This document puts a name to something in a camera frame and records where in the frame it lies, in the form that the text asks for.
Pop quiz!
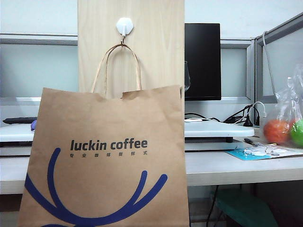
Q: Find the brown luckin coffee paper bag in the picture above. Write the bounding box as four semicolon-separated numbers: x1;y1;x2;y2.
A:
18;42;190;227

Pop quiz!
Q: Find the white adhesive hook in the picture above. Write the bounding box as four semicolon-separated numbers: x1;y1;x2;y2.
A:
116;17;135;45

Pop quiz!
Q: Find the clear plastic bag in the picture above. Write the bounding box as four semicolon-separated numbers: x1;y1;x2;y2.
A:
259;63;303;148

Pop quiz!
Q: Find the white flat tray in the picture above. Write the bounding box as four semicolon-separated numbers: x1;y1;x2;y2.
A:
184;120;256;151

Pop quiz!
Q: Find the light wooden board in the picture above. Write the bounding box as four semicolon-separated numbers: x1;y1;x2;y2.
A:
77;0;186;99

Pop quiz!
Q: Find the black computer monitor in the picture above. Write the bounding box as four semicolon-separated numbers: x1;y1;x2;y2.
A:
184;23;223;101

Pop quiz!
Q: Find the blue blister card of hooks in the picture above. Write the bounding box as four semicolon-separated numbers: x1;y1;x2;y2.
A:
224;144;303;162

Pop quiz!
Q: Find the grey partition with frosted panels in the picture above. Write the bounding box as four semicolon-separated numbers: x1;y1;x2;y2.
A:
0;33;256;105

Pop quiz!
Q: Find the orange ball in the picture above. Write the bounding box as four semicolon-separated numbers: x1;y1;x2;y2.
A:
263;118;291;145

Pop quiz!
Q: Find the green chair seat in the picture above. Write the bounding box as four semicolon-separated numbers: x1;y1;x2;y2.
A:
210;188;279;227

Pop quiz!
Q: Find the black keyboard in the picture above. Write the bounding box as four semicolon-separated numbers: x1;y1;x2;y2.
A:
2;116;39;125

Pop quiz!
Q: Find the white desk riser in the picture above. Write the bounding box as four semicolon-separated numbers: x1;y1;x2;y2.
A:
0;122;36;157

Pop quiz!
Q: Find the grey office partition panel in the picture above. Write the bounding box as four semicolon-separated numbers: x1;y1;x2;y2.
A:
254;11;303;104

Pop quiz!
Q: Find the green ball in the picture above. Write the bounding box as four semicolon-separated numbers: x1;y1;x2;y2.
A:
290;119;303;148

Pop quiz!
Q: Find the black cable bundle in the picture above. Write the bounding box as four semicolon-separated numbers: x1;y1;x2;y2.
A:
184;104;261;126

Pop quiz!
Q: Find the black handled screwdriver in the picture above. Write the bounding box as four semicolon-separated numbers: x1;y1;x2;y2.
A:
243;138;261;146

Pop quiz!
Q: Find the white charger cable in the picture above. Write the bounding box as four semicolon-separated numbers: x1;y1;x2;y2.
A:
252;101;267;119

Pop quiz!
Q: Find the black cable under table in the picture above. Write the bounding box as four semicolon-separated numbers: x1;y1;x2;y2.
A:
205;185;220;227

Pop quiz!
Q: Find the white hanging cable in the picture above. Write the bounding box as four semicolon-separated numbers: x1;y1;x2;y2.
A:
262;30;278;98

